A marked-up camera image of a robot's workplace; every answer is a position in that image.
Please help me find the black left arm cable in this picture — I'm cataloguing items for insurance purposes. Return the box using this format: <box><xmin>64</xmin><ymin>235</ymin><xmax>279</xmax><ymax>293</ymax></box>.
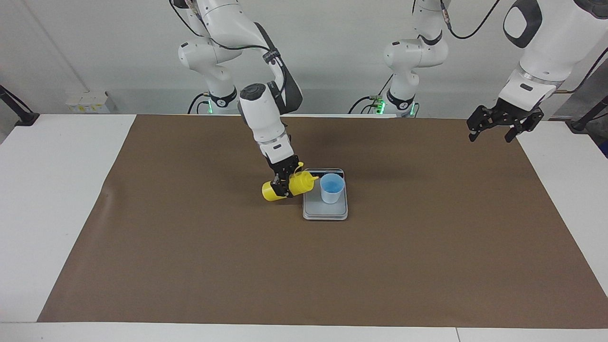
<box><xmin>439</xmin><ymin>0</ymin><xmax>608</xmax><ymax>94</ymax></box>

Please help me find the dark grey slanted panel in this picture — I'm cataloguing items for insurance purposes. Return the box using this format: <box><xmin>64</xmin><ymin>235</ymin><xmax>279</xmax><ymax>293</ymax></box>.
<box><xmin>553</xmin><ymin>71</ymin><xmax>608</xmax><ymax>119</ymax></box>

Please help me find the silver digital kitchen scale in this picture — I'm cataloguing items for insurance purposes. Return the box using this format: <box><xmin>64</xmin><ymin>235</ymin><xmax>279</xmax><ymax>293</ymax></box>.
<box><xmin>303</xmin><ymin>168</ymin><xmax>349</xmax><ymax>221</ymax></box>

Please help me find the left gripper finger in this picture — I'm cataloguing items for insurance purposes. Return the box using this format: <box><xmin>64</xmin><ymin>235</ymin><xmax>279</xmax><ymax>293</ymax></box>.
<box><xmin>466</xmin><ymin>105</ymin><xmax>498</xmax><ymax>143</ymax></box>
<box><xmin>504</xmin><ymin>110</ymin><xmax>545</xmax><ymax>143</ymax></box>

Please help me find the light blue paper cup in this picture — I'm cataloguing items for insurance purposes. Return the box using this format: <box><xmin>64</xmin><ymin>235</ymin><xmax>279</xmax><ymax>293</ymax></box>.
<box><xmin>320</xmin><ymin>173</ymin><xmax>346</xmax><ymax>204</ymax></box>

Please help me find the black clamp stand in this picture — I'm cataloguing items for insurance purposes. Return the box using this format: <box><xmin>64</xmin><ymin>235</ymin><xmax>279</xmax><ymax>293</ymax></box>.
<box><xmin>570</xmin><ymin>95</ymin><xmax>608</xmax><ymax>133</ymax></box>
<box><xmin>0</xmin><ymin>85</ymin><xmax>40</xmax><ymax>126</ymax></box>

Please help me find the yellow squeeze bottle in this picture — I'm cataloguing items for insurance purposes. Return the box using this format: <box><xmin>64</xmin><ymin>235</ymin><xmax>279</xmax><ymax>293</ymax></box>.
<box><xmin>262</xmin><ymin>163</ymin><xmax>320</xmax><ymax>202</ymax></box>

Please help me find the brown table mat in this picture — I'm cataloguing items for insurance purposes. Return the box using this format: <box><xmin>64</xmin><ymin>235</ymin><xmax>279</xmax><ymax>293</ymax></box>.
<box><xmin>37</xmin><ymin>114</ymin><xmax>608</xmax><ymax>329</ymax></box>

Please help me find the black base power cable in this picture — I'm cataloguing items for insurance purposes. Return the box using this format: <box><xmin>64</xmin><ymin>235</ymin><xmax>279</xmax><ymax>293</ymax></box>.
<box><xmin>348</xmin><ymin>95</ymin><xmax>380</xmax><ymax>114</ymax></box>
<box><xmin>188</xmin><ymin>92</ymin><xmax>212</xmax><ymax>114</ymax></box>

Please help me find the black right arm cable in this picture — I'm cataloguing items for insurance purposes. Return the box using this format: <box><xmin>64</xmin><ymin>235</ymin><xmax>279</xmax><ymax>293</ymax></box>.
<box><xmin>169</xmin><ymin>0</ymin><xmax>291</xmax><ymax>114</ymax></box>

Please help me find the white power box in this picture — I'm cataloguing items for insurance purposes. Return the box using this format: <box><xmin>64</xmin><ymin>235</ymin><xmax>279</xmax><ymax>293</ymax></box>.
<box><xmin>66</xmin><ymin>91</ymin><xmax>110</xmax><ymax>114</ymax></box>

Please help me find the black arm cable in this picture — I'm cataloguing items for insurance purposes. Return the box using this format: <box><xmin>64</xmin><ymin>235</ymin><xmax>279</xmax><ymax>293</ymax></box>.
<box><xmin>169</xmin><ymin>0</ymin><xmax>291</xmax><ymax>114</ymax></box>
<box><xmin>439</xmin><ymin>0</ymin><xmax>608</xmax><ymax>94</ymax></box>

